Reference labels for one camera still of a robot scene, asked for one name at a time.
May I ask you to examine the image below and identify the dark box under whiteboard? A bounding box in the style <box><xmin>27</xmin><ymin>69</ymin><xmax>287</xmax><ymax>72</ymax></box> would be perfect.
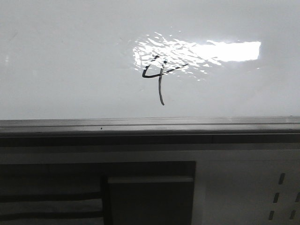
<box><xmin>108</xmin><ymin>176</ymin><xmax>194</xmax><ymax>225</ymax></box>

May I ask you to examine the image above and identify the white perforated metal panel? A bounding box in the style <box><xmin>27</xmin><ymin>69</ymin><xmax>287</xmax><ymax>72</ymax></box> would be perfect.
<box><xmin>195</xmin><ymin>150</ymin><xmax>300</xmax><ymax>225</ymax></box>

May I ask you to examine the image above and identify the dark slatted shelf rack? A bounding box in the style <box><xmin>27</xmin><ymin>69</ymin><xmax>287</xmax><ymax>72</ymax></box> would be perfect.
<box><xmin>0</xmin><ymin>161</ymin><xmax>196</xmax><ymax>225</ymax></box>

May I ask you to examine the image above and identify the white whiteboard with aluminium frame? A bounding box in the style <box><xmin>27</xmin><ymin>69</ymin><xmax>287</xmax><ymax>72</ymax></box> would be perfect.
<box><xmin>0</xmin><ymin>0</ymin><xmax>300</xmax><ymax>142</ymax></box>

